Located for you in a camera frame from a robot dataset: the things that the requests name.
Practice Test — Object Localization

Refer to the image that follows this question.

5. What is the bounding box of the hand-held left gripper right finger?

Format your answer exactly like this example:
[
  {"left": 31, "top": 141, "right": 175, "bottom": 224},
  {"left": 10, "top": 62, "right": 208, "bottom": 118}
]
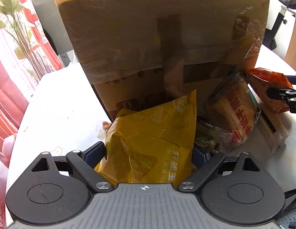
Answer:
[{"left": 177, "top": 147, "right": 260, "bottom": 192}]

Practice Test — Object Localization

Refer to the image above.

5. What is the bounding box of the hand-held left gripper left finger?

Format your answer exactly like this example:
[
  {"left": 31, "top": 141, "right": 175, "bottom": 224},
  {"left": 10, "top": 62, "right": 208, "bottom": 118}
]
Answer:
[{"left": 31, "top": 141, "right": 115, "bottom": 192}]

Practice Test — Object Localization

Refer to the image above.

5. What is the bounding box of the orange snack bag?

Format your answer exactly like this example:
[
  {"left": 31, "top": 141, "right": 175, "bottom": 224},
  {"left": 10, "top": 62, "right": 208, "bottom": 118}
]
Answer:
[{"left": 245, "top": 68, "right": 294, "bottom": 114}]

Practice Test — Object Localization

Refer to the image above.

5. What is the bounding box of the yellow corn chip bag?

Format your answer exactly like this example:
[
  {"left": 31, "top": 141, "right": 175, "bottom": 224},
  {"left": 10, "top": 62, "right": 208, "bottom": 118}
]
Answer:
[{"left": 94, "top": 89, "right": 197, "bottom": 184}]

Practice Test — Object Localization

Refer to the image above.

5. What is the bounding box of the brown cardboard box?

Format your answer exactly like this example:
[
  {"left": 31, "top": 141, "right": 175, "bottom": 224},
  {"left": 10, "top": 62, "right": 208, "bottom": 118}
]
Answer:
[{"left": 54, "top": 0, "right": 269, "bottom": 122}]

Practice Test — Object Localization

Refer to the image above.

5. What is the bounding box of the small green snack packet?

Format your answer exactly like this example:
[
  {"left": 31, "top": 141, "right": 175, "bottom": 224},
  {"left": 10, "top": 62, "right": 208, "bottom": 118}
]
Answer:
[{"left": 194, "top": 117, "right": 234, "bottom": 153}]

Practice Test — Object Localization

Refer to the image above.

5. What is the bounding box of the small pink snack packet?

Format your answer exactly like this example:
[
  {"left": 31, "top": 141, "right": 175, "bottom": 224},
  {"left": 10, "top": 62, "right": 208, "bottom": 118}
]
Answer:
[{"left": 98, "top": 121, "right": 114, "bottom": 139}]

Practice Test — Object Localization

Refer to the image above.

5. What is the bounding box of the round wooden panel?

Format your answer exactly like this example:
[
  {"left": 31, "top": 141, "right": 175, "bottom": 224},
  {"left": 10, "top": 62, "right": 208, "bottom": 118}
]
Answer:
[{"left": 285, "top": 17, "right": 296, "bottom": 75}]

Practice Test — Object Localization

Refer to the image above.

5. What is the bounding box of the white cracker packet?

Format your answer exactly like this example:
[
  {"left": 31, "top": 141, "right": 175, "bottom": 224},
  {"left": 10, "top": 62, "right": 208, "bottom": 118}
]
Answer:
[{"left": 256, "top": 104, "right": 290, "bottom": 153}]

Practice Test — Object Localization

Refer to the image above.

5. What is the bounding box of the exercise bike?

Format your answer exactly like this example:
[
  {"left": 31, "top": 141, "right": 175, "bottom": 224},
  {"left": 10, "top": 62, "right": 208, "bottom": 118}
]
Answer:
[{"left": 262, "top": 0, "right": 296, "bottom": 51}]

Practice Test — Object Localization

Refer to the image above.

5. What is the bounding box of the red patterned curtain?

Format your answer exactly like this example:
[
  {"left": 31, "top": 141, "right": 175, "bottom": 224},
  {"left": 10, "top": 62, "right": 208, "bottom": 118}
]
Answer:
[{"left": 0, "top": 0, "right": 65, "bottom": 172}]

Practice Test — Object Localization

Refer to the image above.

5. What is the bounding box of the artificial plant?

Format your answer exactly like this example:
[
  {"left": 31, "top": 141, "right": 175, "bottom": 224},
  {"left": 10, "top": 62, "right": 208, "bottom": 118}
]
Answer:
[{"left": 0, "top": 0, "right": 49, "bottom": 83}]

